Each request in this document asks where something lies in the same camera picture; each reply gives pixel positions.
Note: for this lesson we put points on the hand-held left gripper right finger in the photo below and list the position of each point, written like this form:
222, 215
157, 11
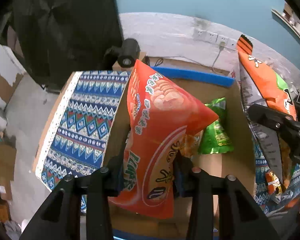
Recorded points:
183, 180

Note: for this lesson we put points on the blue patterned tablecloth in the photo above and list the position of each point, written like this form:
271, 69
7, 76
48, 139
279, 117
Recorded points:
85, 120

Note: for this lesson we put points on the wall shelf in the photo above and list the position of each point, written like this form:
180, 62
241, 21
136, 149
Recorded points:
287, 21

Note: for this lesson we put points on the white wall socket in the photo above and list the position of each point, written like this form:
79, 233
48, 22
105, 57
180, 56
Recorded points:
222, 38
211, 36
199, 33
231, 43

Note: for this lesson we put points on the large orange snack bag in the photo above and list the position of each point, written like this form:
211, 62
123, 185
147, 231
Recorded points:
262, 77

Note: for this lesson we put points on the clear cracker packet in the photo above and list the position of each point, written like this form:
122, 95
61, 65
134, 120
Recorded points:
273, 182

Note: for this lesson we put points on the green snack bag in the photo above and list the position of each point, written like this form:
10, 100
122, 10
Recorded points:
215, 135

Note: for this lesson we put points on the flat cardboard piece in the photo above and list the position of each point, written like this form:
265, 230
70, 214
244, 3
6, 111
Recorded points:
3, 160

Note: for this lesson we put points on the red and white shopping bag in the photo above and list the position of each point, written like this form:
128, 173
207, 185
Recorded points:
233, 73

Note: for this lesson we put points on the black round device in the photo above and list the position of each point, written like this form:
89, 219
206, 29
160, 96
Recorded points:
127, 52

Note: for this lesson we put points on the white cloth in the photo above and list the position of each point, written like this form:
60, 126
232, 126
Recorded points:
13, 228

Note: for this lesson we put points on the cardboard box with blue sides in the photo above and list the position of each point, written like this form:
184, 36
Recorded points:
212, 165

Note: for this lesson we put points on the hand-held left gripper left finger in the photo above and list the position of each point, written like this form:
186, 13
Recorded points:
112, 177

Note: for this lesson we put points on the red snack bag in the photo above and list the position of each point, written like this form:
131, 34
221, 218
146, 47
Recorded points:
160, 120

